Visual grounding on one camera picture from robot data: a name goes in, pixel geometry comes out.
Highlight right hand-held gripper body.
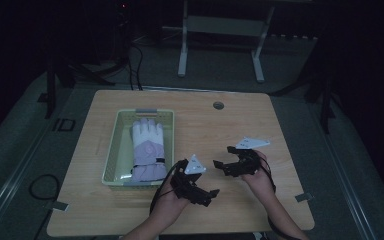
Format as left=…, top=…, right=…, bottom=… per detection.
left=228, top=136, right=271, bottom=178

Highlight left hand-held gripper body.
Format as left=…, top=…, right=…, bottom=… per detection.
left=169, top=153, right=214, bottom=205

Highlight purple and white glove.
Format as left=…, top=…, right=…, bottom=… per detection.
left=129, top=117, right=168, bottom=183

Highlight pale green plastic basket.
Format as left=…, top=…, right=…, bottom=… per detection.
left=100, top=108, right=175, bottom=189

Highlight person's right hand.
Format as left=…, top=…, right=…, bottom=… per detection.
left=240, top=149, right=277, bottom=202

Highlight person's left hand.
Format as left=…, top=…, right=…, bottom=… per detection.
left=152, top=173, right=192, bottom=223

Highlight grey tape piece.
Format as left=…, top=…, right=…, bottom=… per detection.
left=294, top=191, right=315, bottom=204
left=44, top=200, right=70, bottom=213

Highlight dark metal stand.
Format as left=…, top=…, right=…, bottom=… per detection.
left=269, top=29, right=343, bottom=135

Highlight black tripod stand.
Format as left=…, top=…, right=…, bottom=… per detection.
left=37, top=49, right=129, bottom=120

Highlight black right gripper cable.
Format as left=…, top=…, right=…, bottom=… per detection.
left=258, top=154, right=303, bottom=240

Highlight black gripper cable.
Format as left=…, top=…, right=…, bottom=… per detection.
left=149, top=159, right=188, bottom=216
left=258, top=154, right=303, bottom=240

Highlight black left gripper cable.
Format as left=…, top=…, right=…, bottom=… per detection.
left=149, top=159, right=188, bottom=216

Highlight black hanging cables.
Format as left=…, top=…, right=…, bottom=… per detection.
left=125, top=41, right=145, bottom=92

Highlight white metal stand frame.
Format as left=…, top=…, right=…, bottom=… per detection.
left=161, top=0, right=277, bottom=84

